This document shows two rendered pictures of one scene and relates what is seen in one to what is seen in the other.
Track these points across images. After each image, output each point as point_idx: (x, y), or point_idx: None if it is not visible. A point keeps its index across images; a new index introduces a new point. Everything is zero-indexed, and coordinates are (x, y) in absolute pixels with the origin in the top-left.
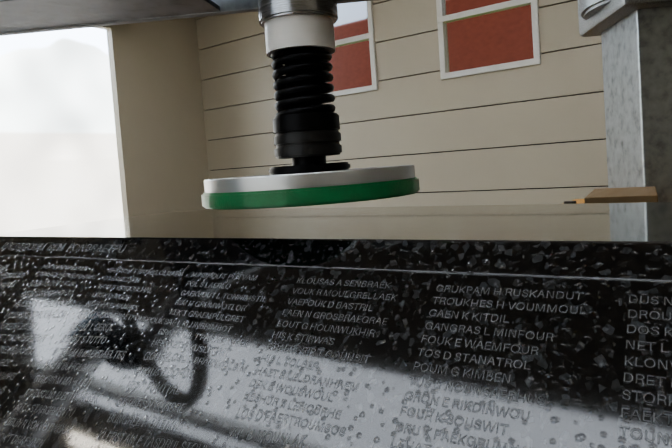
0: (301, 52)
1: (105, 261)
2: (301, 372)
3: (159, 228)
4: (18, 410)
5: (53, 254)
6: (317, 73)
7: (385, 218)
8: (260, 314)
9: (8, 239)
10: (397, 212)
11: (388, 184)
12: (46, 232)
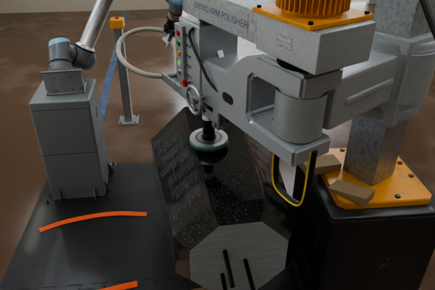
0: (204, 120)
1: (186, 132)
2: (182, 169)
3: (201, 125)
4: (169, 151)
5: (185, 123)
6: (206, 124)
7: (223, 148)
8: (186, 158)
9: (185, 112)
10: (234, 145)
11: (206, 149)
12: (191, 112)
